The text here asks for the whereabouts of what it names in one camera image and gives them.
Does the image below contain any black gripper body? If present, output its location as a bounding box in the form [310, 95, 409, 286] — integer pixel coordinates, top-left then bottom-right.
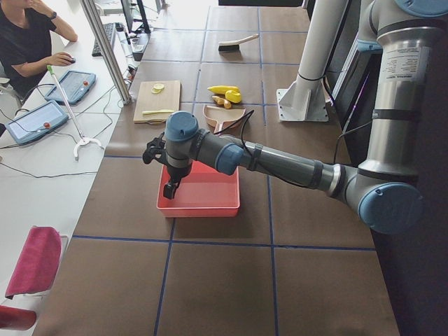
[166, 154, 192, 183]

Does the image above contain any beige plastic dustpan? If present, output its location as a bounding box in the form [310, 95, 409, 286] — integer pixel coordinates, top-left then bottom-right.
[203, 105, 246, 134]

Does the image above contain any beige hand brush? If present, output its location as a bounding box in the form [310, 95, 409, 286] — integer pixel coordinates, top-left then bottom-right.
[218, 34, 259, 53]

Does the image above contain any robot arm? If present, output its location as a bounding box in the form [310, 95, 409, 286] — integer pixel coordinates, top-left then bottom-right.
[161, 1, 447, 234]

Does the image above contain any pink plastic bin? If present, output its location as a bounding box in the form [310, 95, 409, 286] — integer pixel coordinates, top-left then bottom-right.
[157, 161, 240, 218]

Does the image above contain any yellow toy knife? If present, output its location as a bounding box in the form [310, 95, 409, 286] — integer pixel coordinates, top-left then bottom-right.
[141, 109, 174, 116]

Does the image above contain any wooden cutting board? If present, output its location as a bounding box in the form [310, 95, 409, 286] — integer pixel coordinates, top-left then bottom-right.
[133, 80, 181, 124]

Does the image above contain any orange toy ginger root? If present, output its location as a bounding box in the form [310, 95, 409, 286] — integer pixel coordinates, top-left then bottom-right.
[212, 96, 232, 109]

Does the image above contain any lemon slice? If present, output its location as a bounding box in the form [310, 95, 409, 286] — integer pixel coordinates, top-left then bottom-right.
[151, 83, 165, 94]

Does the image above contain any yellow toy corn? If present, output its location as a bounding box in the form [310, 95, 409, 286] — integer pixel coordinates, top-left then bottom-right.
[207, 85, 240, 95]

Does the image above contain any white reacher stick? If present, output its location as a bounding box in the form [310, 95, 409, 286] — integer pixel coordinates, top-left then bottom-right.
[47, 65, 104, 161]

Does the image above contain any blue teach pendant far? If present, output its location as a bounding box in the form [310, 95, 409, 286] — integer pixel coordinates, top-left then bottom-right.
[44, 70, 97, 105]

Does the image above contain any blue teach pendant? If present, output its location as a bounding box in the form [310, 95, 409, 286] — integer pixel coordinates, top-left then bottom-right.
[6, 100, 69, 145]
[44, 70, 97, 105]

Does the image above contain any blue teach pendant near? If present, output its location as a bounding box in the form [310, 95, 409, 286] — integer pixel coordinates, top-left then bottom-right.
[6, 100, 69, 145]

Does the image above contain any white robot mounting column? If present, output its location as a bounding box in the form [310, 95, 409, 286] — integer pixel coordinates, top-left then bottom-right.
[276, 0, 349, 123]

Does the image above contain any magenta cloth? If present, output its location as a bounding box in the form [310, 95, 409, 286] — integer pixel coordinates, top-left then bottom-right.
[5, 226, 62, 300]

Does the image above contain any black keyboard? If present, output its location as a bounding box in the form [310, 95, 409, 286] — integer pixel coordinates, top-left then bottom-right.
[91, 22, 117, 57]

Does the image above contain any seated person in black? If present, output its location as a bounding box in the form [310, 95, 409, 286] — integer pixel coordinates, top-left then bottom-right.
[1, 0, 78, 98]

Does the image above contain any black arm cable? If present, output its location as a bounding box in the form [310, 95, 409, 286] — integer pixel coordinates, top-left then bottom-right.
[218, 108, 316, 188]

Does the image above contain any aluminium frame post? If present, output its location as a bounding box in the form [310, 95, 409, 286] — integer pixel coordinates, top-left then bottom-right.
[80, 0, 132, 105]

